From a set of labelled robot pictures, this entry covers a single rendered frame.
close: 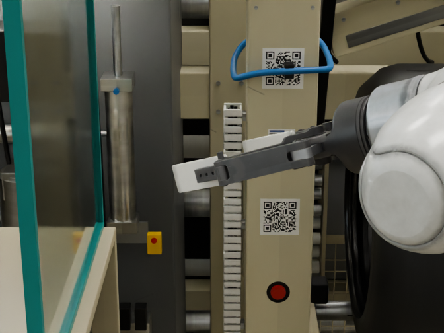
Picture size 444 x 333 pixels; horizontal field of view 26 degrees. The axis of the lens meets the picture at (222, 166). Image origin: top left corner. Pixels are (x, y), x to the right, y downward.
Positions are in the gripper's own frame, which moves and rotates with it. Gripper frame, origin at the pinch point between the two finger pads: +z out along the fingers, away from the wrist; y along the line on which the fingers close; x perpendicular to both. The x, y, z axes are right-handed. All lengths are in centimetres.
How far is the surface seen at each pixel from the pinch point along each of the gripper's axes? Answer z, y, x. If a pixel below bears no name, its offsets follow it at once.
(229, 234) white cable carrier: 48, 61, -19
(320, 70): 22, 65, 7
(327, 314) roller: 50, 91, -46
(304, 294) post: 40, 70, -35
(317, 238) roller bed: 57, 106, -31
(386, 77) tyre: 17, 80, 3
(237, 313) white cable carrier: 52, 63, -36
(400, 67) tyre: 15, 84, 4
